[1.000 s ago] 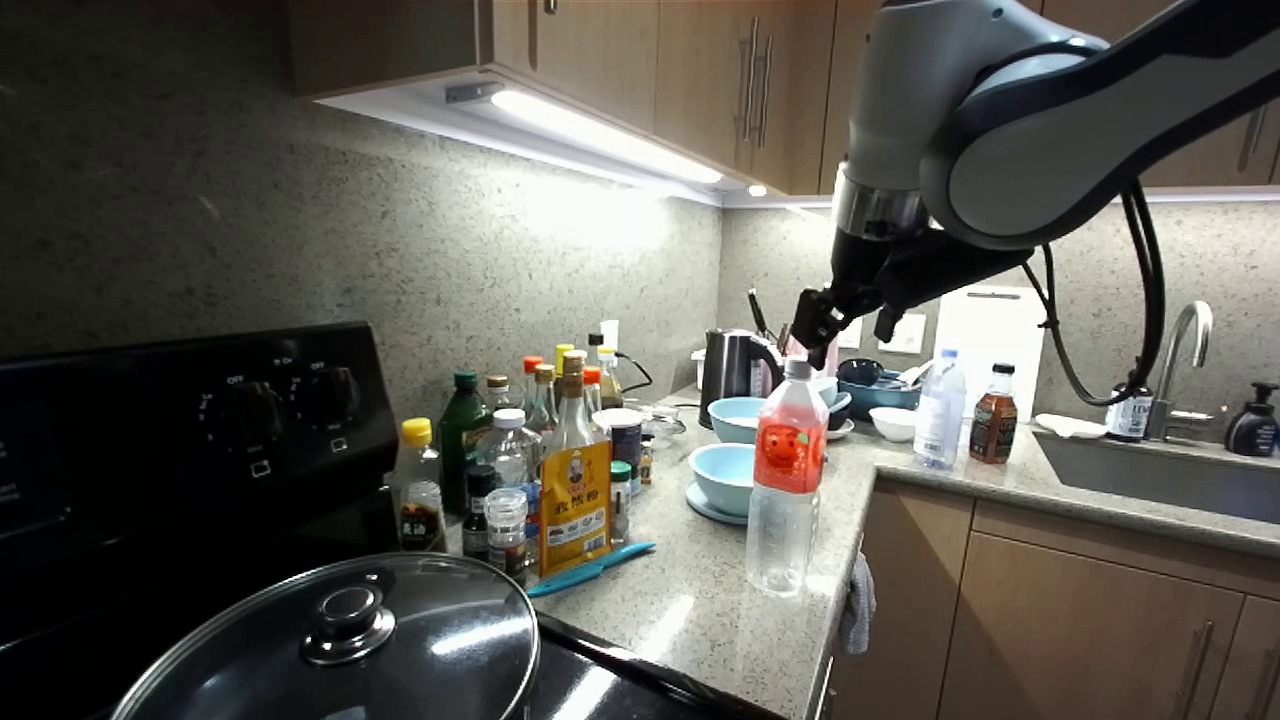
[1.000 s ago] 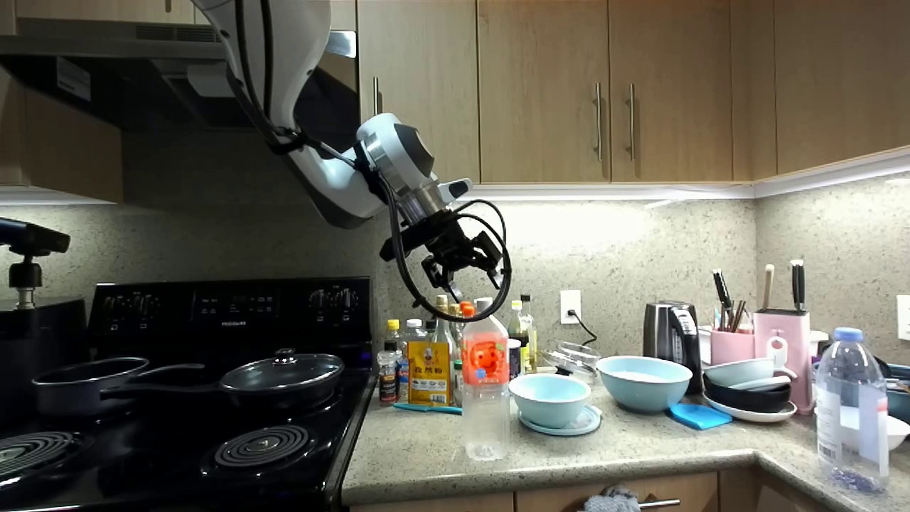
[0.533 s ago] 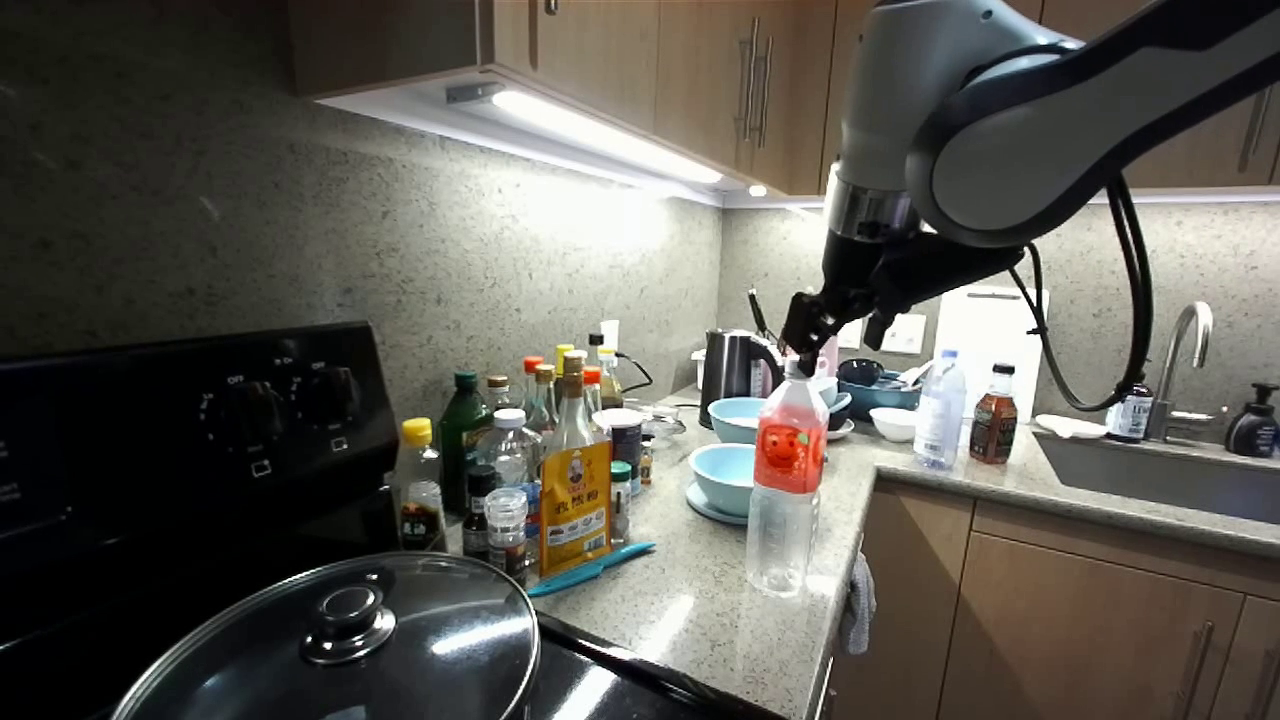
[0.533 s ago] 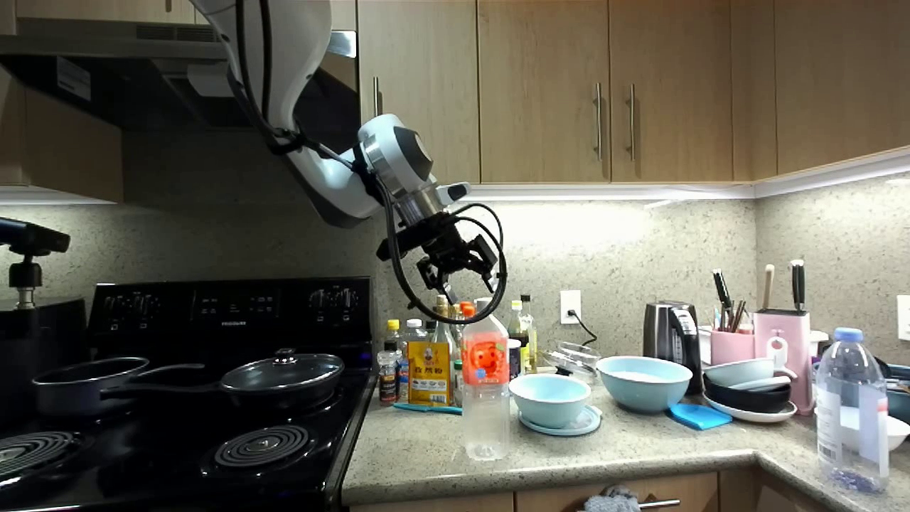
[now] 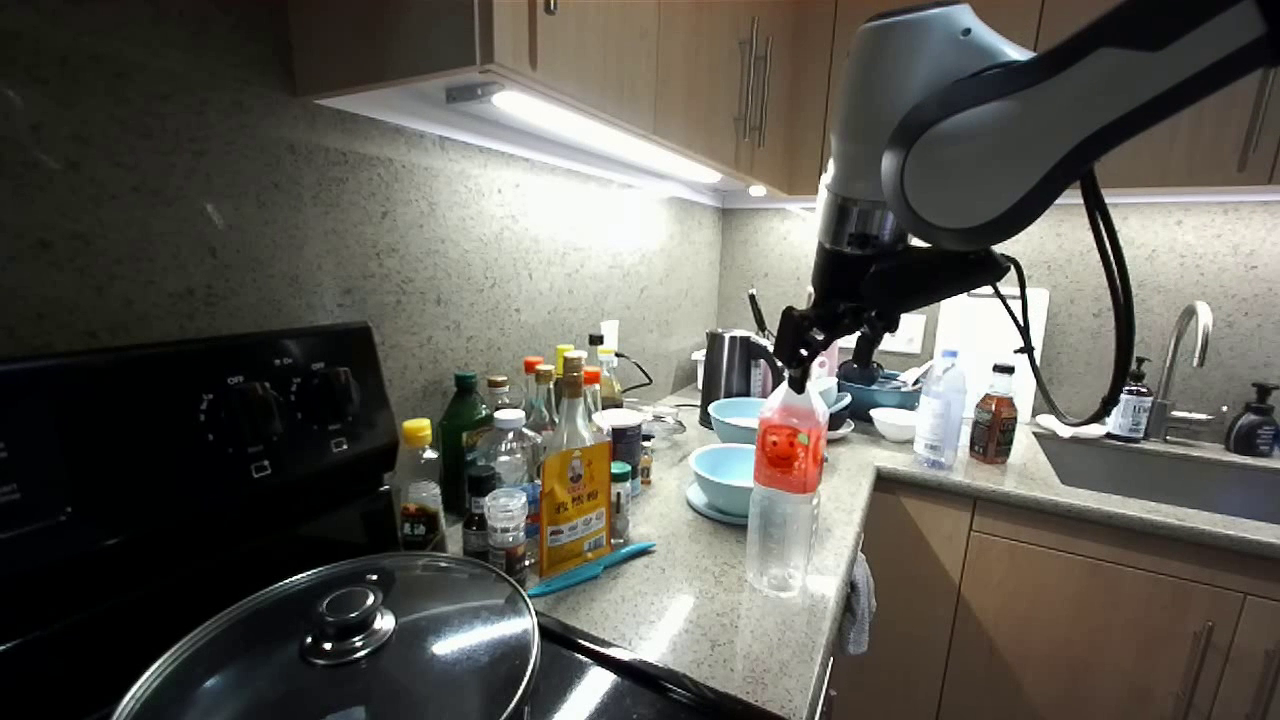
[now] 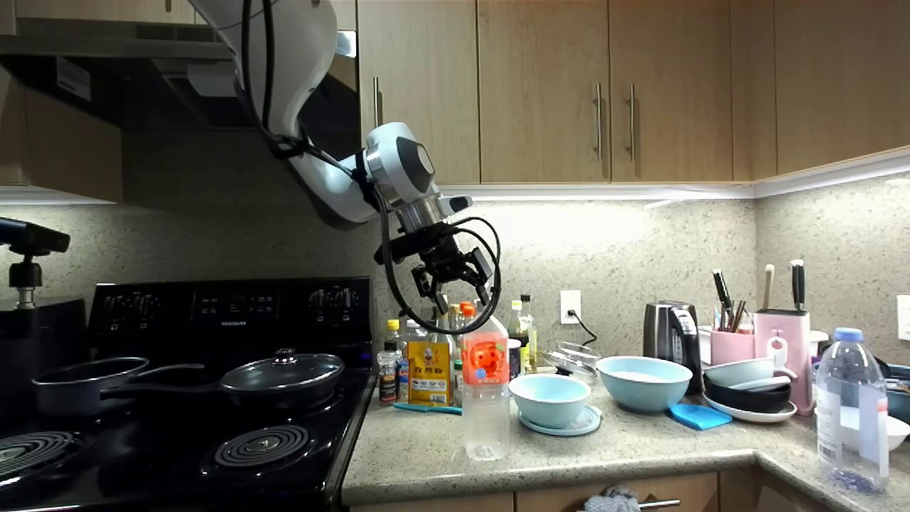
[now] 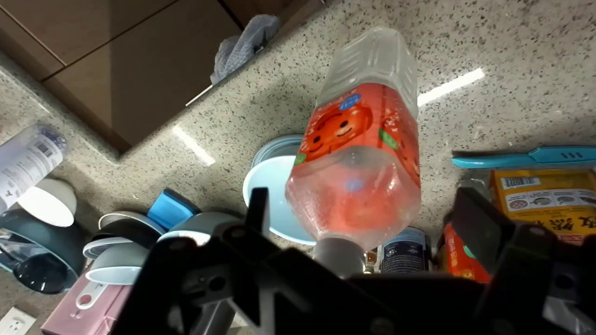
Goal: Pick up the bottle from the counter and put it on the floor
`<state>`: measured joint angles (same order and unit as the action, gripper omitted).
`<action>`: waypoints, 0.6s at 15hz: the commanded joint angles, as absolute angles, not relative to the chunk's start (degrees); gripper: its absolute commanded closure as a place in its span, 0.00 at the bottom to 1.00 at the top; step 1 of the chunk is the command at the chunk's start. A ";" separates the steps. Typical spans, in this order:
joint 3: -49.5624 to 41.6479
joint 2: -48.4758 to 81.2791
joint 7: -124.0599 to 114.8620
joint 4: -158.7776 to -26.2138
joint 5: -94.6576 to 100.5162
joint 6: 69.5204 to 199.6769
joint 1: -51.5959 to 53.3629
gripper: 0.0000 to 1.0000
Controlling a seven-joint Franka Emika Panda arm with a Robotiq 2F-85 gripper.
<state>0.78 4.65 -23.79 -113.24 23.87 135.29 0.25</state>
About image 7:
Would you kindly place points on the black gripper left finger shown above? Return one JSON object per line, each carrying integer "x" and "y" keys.
{"x": 205, "y": 291}

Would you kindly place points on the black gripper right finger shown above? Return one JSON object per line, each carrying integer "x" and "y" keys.
{"x": 533, "y": 280}

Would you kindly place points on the orange label plastic bottle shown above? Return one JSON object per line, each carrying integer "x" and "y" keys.
{"x": 360, "y": 155}

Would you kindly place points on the yellow label sauce bottle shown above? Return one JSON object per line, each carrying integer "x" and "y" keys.
{"x": 546, "y": 198}

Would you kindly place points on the clear blue cap water bottle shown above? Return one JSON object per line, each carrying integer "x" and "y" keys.
{"x": 28, "y": 161}

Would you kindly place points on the blue sponge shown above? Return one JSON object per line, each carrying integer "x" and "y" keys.
{"x": 171, "y": 207}

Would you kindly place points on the small light blue bowl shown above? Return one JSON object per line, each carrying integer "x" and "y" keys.
{"x": 279, "y": 187}

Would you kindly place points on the light blue plate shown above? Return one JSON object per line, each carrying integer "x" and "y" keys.
{"x": 279, "y": 146}

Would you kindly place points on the dark teal bowl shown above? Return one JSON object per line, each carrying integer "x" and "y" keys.
{"x": 37, "y": 261}

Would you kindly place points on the white bowl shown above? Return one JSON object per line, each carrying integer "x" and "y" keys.
{"x": 49, "y": 202}

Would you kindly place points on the grey dish cloth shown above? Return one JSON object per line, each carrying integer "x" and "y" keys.
{"x": 242, "y": 43}

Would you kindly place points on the white wall outlet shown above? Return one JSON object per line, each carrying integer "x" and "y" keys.
{"x": 15, "y": 323}

